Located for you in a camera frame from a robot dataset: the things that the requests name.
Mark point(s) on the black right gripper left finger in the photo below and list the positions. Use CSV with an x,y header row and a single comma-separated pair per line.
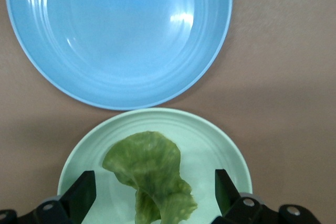
x,y
81,195

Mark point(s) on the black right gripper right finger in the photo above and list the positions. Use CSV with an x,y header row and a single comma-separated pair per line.
x,y
225,190

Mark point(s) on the green lettuce leaf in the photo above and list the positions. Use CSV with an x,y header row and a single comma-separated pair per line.
x,y
147,163

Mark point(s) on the light green plate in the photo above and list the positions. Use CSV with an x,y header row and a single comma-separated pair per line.
x,y
204,150

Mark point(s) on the blue plate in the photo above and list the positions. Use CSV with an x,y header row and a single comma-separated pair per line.
x,y
118,37

